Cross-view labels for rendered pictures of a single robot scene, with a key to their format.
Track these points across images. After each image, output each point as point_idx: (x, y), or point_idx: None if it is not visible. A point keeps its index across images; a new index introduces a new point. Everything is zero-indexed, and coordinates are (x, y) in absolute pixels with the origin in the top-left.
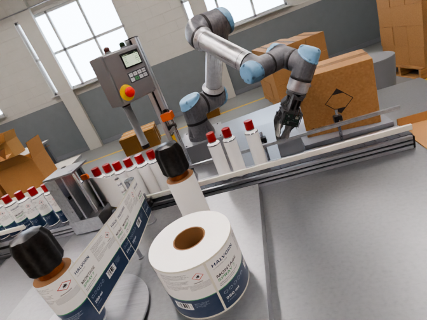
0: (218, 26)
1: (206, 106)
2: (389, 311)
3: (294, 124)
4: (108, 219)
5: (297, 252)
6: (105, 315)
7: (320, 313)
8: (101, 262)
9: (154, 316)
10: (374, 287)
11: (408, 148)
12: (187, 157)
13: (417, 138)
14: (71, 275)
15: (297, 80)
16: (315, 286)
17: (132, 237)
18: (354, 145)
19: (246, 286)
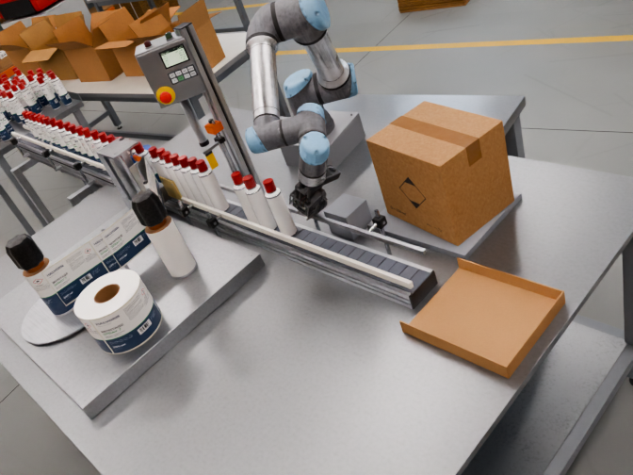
0: (291, 29)
1: (315, 98)
2: (177, 418)
3: (302, 213)
4: (92, 238)
5: (203, 343)
6: (73, 308)
7: (156, 393)
8: (76, 271)
9: None
10: (192, 401)
11: (406, 305)
12: None
13: (435, 298)
14: (43, 276)
15: (300, 171)
16: (176, 376)
17: (121, 255)
18: None
19: (136, 347)
